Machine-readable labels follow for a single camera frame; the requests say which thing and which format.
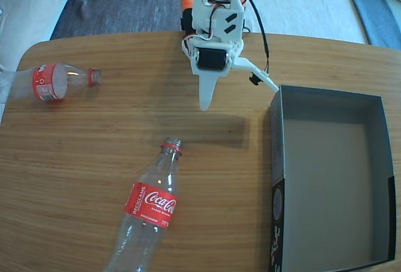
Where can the clear bottle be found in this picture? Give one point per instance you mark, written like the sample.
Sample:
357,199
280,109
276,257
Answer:
47,82
150,203

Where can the grey cardboard box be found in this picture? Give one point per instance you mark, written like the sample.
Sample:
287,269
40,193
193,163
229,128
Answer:
329,175

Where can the grey carpet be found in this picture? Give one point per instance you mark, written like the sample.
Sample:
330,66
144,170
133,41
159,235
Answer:
125,2

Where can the white rug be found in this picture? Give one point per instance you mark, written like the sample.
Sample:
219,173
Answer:
307,8

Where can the blue cloth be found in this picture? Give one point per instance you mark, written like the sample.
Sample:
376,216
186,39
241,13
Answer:
376,12

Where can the white cushion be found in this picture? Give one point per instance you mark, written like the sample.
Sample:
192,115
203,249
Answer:
28,18

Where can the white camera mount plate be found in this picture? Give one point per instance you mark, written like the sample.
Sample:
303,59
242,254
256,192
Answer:
247,64

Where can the small black camera module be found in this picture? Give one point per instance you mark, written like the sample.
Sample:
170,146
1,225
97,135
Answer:
254,80

